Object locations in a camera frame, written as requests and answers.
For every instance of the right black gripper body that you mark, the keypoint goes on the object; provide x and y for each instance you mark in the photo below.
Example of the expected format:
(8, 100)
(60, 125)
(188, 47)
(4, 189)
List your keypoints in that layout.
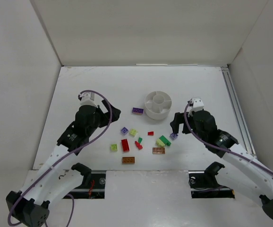
(182, 121)

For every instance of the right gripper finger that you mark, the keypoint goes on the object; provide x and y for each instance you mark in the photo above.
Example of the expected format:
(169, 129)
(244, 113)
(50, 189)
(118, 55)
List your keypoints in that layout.
(177, 121)
(188, 126)

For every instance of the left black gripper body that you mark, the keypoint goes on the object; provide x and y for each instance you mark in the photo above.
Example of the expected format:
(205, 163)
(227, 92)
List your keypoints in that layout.
(102, 113)

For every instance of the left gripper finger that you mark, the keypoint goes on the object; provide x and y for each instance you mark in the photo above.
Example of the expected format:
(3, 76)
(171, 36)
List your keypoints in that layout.
(108, 106)
(113, 114)

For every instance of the light purple small lego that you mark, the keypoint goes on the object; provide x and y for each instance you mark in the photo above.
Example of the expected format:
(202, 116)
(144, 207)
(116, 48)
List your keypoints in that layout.
(173, 136)

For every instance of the purple square lego brick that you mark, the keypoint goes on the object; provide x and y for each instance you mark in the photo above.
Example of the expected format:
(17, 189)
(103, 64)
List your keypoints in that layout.
(124, 131)

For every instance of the purple lego plate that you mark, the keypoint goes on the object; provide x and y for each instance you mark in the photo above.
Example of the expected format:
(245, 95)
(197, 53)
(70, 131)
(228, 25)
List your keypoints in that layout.
(138, 111)

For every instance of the green and yellow lego stack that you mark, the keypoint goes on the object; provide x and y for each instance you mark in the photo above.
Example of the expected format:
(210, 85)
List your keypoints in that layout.
(162, 142)

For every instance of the yellow-green lego brick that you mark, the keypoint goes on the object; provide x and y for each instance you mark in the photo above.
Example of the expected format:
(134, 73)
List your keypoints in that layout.
(133, 132)

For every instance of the red long lego brick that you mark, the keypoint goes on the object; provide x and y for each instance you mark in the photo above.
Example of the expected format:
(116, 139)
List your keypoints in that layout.
(125, 145)

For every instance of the lime square lego brick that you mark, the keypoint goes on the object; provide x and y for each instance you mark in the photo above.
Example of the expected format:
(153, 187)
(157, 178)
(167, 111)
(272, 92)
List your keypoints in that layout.
(114, 147)

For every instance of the red small lego piece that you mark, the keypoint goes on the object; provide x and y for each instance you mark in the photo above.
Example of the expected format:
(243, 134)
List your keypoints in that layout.
(138, 145)

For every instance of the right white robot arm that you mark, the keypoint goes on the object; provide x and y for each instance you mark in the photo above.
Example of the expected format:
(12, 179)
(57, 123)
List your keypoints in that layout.
(256, 181)

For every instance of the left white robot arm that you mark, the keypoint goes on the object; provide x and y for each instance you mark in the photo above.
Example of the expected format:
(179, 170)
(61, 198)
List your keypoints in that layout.
(62, 172)

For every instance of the white round divided container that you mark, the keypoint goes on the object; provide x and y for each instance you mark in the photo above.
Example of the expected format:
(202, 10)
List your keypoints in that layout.
(157, 105)

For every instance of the brown lego plate right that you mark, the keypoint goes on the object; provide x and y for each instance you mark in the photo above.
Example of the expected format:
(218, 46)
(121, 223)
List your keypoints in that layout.
(158, 151)

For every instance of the orange lego brick front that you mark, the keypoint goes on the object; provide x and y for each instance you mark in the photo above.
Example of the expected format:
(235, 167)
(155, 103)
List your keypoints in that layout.
(128, 160)

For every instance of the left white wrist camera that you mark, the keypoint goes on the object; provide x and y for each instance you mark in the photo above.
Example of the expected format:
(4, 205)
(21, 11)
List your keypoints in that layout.
(87, 98)

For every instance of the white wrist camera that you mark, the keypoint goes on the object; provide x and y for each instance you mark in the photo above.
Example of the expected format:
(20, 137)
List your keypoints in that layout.
(87, 98)
(196, 104)

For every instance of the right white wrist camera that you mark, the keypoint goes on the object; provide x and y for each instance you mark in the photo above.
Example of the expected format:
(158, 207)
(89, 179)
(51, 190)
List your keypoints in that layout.
(196, 104)

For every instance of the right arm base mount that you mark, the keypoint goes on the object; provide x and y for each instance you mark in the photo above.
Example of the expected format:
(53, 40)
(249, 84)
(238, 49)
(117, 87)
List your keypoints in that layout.
(203, 183)

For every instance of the aluminium rail right side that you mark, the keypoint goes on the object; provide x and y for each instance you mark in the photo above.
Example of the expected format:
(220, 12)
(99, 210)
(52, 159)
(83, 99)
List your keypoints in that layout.
(247, 141)

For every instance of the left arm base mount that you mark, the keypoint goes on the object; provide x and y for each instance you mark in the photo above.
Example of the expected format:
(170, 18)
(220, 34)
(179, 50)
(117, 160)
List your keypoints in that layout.
(92, 185)

